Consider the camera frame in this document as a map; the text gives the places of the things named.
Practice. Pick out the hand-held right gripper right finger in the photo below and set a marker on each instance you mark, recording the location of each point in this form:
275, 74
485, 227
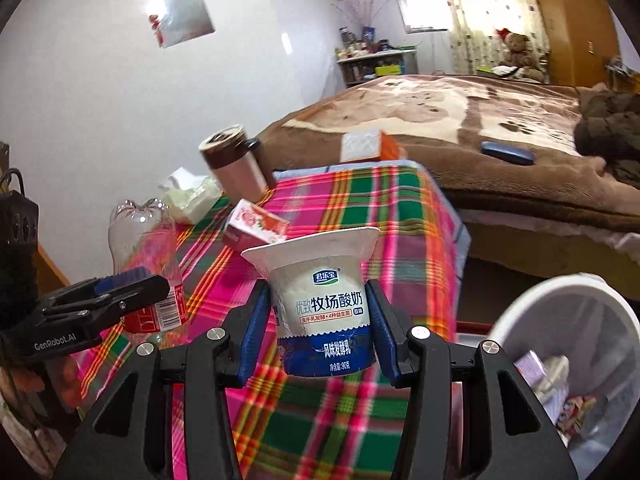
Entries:
380, 332

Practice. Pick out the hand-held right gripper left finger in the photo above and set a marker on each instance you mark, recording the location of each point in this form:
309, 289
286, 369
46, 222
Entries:
255, 332

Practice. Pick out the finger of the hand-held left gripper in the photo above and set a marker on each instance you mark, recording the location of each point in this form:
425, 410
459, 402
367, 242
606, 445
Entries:
120, 281
135, 300

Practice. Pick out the clear plastic bottle red label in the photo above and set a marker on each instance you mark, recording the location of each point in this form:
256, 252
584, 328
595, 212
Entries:
140, 240

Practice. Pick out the white blue yogurt cup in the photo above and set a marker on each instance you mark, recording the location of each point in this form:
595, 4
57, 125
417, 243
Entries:
320, 305

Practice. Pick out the white trash bin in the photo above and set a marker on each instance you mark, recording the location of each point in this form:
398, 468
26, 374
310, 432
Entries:
525, 310

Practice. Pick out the person's left hand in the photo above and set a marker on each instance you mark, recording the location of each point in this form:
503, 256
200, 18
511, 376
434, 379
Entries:
65, 380

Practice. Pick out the wooden furniture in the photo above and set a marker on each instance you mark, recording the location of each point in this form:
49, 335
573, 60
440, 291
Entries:
50, 265

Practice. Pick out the plaid tablecloth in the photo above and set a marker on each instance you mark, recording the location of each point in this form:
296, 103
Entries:
400, 240

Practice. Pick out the pink milk carton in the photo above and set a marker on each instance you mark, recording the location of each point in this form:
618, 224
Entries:
250, 225

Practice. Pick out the white green tissue pack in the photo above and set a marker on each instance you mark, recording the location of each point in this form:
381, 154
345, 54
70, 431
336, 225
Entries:
192, 197

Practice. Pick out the brown thermos mug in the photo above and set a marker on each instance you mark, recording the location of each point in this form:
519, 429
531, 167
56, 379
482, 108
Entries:
235, 170

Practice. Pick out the white orange tissue box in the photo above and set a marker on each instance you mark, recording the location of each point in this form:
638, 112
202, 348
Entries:
362, 146

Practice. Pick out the brown printed blanket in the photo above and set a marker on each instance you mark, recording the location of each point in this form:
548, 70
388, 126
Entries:
500, 185

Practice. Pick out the grey shelf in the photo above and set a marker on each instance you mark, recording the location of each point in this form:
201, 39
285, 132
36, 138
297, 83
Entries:
380, 67

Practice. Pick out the group of bottles and jars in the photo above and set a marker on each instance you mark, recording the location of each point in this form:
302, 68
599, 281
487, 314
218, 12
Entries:
355, 47

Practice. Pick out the blue vase with branches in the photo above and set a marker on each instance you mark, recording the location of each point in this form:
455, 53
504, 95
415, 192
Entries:
369, 35

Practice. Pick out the dark clothes pile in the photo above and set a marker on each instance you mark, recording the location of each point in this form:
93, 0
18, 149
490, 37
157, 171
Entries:
610, 130

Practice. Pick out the brown teddy bear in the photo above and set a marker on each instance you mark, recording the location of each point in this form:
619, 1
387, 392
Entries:
517, 55

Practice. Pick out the window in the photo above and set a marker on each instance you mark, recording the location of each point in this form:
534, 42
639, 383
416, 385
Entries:
420, 10

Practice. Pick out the patterned curtain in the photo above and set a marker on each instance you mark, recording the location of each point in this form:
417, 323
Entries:
485, 15

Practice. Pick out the wooden wardrobe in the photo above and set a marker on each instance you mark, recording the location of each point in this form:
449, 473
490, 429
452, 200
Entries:
575, 20

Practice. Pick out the silver wall poster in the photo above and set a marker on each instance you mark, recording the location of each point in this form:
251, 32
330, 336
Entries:
185, 20

